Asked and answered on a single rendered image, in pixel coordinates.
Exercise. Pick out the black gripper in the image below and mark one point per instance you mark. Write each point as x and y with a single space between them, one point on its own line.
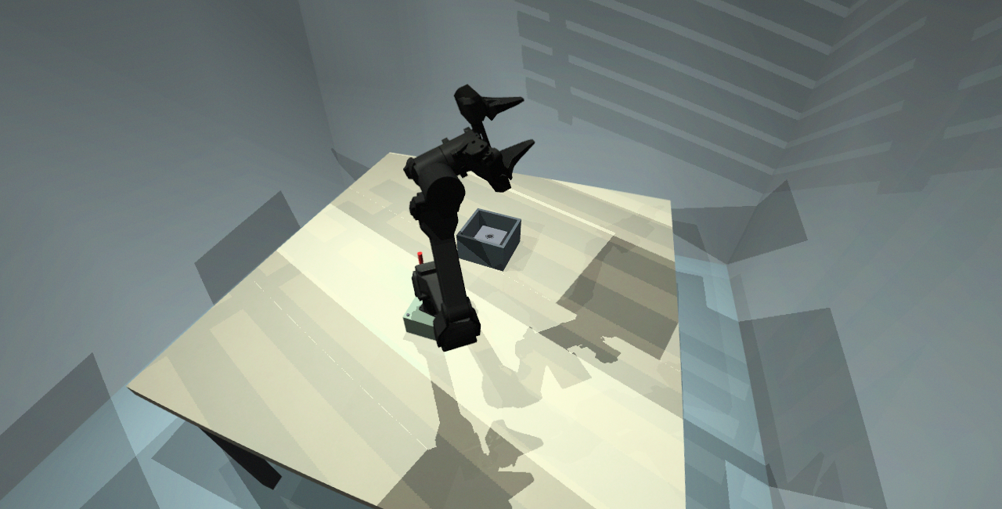
474 108

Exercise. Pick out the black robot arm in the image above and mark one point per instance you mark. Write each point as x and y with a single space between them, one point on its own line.
440 283

